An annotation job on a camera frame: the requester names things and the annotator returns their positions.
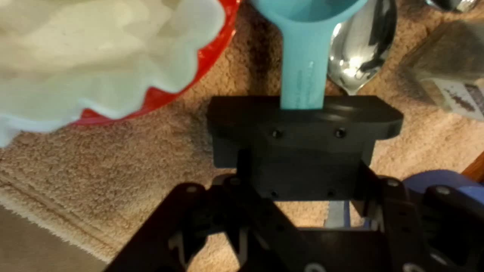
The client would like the glass salt shaker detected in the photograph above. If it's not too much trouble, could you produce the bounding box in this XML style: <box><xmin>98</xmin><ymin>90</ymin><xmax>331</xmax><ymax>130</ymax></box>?
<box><xmin>402</xmin><ymin>19</ymin><xmax>484</xmax><ymax>122</ymax></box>

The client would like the metal spoon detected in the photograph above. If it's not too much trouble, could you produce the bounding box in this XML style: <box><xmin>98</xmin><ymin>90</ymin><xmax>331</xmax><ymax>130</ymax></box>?
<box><xmin>327</xmin><ymin>0</ymin><xmax>399</xmax><ymax>96</ymax></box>

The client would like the red bowl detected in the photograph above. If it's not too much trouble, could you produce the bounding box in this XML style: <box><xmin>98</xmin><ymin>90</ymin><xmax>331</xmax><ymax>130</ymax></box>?
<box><xmin>70</xmin><ymin>0</ymin><xmax>243</xmax><ymax>127</ymax></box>

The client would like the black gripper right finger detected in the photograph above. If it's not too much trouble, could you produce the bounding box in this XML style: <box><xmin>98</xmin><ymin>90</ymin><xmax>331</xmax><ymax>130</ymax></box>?
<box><xmin>352</xmin><ymin>163</ymin><xmax>484</xmax><ymax>272</ymax></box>

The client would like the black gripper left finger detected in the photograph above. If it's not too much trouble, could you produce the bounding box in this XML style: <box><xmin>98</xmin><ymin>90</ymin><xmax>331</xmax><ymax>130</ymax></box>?
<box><xmin>103</xmin><ymin>173</ymin><xmax>299</xmax><ymax>272</ymax></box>

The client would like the white coffee filter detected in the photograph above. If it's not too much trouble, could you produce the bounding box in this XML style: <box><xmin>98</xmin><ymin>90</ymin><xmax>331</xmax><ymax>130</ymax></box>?
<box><xmin>0</xmin><ymin>0</ymin><xmax>227</xmax><ymax>148</ymax></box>

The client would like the beige towel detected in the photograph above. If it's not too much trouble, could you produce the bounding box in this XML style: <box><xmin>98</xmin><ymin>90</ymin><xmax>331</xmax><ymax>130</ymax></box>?
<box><xmin>0</xmin><ymin>0</ymin><xmax>484</xmax><ymax>263</ymax></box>

